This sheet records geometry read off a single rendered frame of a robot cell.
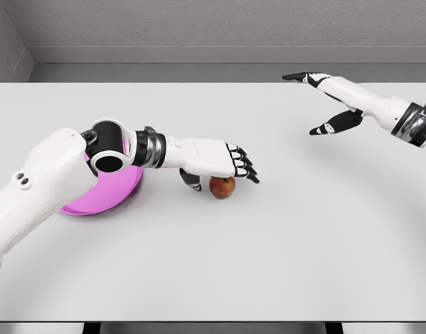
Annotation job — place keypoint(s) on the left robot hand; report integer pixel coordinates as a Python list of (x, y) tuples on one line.
[(213, 157)]

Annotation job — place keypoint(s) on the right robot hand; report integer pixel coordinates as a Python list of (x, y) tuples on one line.
[(338, 88)]

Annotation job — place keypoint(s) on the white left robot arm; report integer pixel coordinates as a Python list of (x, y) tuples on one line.
[(60, 174)]

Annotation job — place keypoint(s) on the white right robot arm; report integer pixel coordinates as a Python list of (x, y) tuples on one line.
[(401, 113)]

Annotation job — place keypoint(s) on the red apple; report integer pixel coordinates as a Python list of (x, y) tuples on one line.
[(222, 187)]

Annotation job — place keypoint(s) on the pink plate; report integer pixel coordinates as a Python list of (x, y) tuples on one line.
[(112, 195)]

